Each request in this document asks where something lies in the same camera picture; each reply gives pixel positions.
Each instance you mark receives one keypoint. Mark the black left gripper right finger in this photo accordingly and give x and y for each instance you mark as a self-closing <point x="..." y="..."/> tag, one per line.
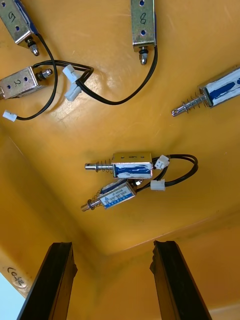
<point x="175" y="287"/>

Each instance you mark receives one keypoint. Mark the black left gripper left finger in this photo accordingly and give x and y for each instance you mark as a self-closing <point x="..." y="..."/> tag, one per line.
<point x="50" y="287"/>

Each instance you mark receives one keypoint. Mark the yellow-orange plastic bin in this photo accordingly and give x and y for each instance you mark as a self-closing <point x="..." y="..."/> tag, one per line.
<point x="130" y="125"/>

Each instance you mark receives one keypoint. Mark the pile of metal solenoids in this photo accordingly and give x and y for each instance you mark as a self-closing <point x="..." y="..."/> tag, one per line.
<point x="143" y="25"/>

